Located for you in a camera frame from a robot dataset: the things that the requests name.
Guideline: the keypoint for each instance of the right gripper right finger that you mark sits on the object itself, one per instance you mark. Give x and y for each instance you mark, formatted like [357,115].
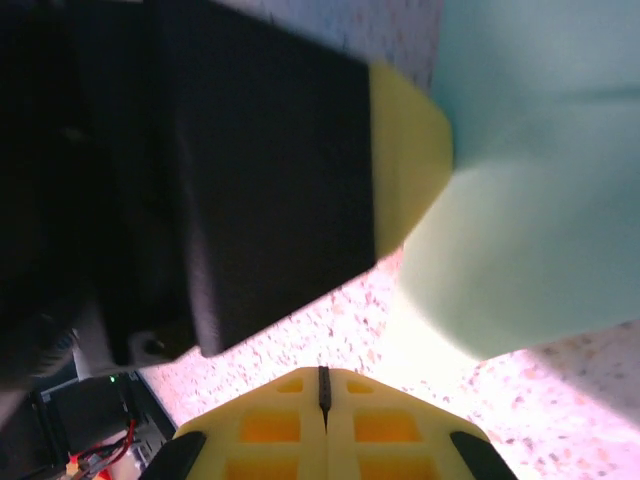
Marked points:
[390,440]

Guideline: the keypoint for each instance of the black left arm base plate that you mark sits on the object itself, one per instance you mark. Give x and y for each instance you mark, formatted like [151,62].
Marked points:
[85,415]

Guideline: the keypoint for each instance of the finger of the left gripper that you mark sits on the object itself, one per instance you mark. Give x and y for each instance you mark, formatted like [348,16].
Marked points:
[300,175]

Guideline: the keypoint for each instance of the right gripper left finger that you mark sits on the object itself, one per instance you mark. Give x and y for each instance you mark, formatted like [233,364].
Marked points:
[270,440]

